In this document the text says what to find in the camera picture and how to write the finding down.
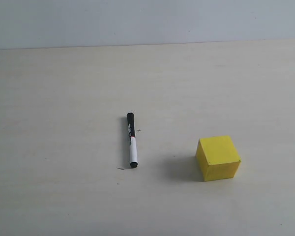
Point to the black and white marker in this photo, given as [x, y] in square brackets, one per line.
[132, 141]

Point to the yellow foam cube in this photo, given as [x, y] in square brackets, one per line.
[217, 158]

